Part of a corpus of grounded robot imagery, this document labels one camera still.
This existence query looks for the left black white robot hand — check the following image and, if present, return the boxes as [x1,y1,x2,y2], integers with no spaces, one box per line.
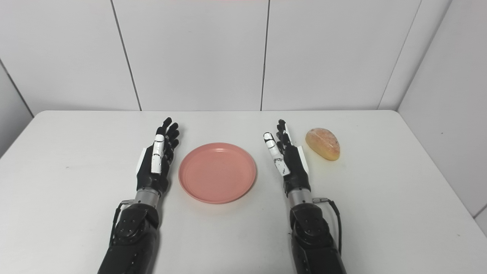
[136,117,180,195]

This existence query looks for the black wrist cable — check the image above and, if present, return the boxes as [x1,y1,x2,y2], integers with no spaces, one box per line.
[313,197,342,255]
[109,199,135,246]

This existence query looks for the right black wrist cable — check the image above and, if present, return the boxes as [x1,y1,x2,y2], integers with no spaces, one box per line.
[313,197,342,255]

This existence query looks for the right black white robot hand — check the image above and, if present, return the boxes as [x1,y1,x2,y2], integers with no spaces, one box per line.
[263,119,311,196]

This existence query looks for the golden bread roll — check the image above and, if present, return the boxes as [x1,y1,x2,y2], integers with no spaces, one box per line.
[305,127,340,161]

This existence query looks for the pink round plate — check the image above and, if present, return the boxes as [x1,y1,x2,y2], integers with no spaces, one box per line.
[178,143,257,204]

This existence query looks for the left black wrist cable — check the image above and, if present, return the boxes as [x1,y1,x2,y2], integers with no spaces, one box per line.
[109,199,135,246]

